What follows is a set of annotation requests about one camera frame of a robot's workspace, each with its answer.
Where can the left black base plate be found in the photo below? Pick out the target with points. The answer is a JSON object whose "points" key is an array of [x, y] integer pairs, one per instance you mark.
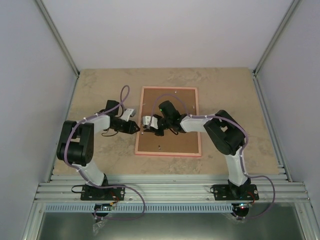
{"points": [[90, 193]]}

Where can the right aluminium corner post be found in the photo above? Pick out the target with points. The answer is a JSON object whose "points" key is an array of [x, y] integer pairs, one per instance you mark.
{"points": [[277, 34]]}

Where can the left aluminium corner post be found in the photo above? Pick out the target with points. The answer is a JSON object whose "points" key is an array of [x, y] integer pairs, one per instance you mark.
{"points": [[57, 36]]}

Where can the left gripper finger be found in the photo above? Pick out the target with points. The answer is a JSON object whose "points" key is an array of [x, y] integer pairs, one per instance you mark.
{"points": [[134, 125], [135, 129]]}

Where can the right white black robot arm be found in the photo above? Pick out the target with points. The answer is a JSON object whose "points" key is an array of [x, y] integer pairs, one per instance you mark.
{"points": [[227, 135]]}

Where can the pink wooden picture frame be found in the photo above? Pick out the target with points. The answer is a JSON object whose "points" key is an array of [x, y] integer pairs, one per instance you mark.
{"points": [[198, 130]]}

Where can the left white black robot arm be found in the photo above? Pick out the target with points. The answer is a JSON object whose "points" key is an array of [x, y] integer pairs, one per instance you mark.
{"points": [[76, 141]]}

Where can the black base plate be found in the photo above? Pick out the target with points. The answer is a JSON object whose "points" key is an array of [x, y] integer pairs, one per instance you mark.
{"points": [[90, 193], [223, 192]]}

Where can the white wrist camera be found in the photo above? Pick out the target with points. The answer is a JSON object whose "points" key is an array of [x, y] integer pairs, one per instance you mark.
{"points": [[127, 114], [149, 122]]}

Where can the aluminium corner post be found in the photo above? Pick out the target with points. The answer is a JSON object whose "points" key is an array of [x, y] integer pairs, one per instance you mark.
{"points": [[277, 34], [57, 36]]}

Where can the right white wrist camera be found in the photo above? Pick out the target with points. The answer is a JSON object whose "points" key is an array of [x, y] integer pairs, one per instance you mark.
{"points": [[149, 122]]}

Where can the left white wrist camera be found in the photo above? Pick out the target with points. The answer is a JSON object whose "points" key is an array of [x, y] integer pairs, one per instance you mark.
{"points": [[127, 114]]}

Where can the left controller circuit board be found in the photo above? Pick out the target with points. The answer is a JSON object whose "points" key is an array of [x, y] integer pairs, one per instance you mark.
{"points": [[105, 206]]}

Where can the controller circuit board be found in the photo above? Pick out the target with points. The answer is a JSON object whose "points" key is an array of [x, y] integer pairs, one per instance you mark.
{"points": [[244, 205], [105, 206]]}

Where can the right controller circuit board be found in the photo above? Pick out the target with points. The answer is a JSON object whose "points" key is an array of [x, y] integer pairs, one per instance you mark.
{"points": [[244, 205]]}

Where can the aluminium mounting rail bed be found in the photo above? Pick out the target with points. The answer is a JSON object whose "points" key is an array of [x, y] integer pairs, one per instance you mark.
{"points": [[173, 188]]}

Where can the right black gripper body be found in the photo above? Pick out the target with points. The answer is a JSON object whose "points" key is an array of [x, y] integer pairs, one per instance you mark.
{"points": [[160, 133]]}

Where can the slotted blue cable duct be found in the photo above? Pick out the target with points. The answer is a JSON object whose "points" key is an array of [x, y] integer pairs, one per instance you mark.
{"points": [[138, 208]]}

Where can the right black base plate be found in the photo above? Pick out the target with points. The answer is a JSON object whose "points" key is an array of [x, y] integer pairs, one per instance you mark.
{"points": [[223, 192]]}

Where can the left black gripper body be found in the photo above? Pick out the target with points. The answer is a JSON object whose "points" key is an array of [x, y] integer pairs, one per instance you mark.
{"points": [[127, 129]]}

